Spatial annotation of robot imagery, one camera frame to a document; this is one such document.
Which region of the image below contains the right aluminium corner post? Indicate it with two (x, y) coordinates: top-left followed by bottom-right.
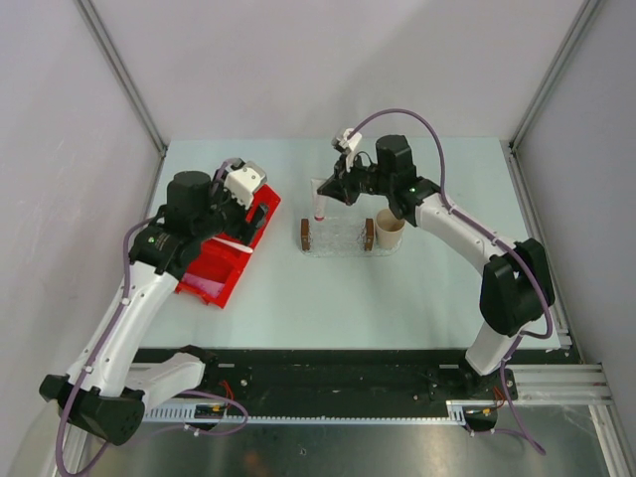
(509, 0), (605, 150)

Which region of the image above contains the beige plastic cup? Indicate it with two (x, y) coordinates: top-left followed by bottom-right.
(375, 209), (406, 249)

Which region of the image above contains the pink toothpaste tube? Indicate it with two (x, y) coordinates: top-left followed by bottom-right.
(181, 273), (225, 298)

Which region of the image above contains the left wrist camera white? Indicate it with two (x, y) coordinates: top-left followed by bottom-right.
(224, 158), (267, 210)

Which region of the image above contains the red plastic organizer bin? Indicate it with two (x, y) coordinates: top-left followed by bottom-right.
(175, 185), (281, 309)

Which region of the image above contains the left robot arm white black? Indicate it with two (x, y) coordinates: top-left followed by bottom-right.
(40, 163), (267, 446)

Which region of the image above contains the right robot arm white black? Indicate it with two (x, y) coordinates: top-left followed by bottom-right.
(316, 129), (555, 398)

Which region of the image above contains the aluminium corner post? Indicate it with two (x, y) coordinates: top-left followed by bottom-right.
(74, 0), (168, 155)
(509, 0), (605, 150)

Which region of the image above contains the white toothpaste tube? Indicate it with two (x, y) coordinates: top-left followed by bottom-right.
(310, 178), (327, 222)

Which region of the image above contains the brown wooden tray handle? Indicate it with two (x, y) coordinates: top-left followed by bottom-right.
(364, 218), (375, 251)
(300, 218), (311, 252)

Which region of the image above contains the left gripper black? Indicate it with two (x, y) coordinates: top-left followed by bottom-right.
(194, 169), (268, 245)

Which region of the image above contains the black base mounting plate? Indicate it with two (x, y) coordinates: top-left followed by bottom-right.
(101, 348), (582, 404)

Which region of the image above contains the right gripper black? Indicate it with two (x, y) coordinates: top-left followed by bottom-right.
(319, 150), (394, 207)

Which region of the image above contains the white slotted cable duct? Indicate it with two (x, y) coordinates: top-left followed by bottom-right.
(143, 399), (468, 426)

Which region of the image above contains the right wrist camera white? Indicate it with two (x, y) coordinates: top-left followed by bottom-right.
(332, 128), (362, 172)

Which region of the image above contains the left aluminium corner post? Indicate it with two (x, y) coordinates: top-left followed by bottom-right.
(74, 0), (168, 155)

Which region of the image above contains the clear textured glass tray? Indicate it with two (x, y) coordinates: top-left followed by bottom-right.
(299, 217), (401, 258)

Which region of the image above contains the right brown wooden tray handle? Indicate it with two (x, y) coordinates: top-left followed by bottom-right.
(364, 218), (375, 251)

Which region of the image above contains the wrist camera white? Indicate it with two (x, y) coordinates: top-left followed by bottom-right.
(332, 128), (362, 172)
(224, 158), (267, 210)

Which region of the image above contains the left brown wooden tray handle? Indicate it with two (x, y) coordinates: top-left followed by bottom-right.
(300, 218), (311, 252)

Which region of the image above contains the white toothbrush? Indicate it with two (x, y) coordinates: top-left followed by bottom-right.
(213, 237), (253, 254)

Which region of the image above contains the aluminium frame rail front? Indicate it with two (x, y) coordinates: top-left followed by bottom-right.
(74, 362), (612, 404)

